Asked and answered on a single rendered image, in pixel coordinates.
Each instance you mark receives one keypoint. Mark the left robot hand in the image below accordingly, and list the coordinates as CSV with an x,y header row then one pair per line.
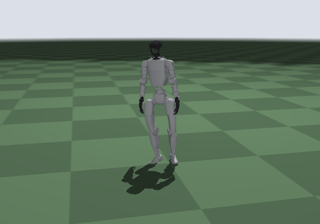
x,y
177,105

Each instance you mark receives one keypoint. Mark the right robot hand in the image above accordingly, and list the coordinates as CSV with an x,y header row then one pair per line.
x,y
140,104

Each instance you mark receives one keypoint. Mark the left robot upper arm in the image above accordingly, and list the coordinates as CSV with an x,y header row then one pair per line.
x,y
171,70

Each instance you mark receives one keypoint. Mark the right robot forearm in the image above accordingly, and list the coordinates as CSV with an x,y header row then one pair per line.
x,y
142,90

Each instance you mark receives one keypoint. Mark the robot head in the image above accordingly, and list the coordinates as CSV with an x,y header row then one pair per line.
x,y
155,44

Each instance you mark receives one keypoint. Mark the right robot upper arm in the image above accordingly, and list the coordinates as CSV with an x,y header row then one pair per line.
x,y
144,72

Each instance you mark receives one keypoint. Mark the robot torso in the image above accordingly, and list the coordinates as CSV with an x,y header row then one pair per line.
x,y
158,75

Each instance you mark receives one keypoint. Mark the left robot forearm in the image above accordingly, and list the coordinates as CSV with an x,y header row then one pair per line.
x,y
175,89

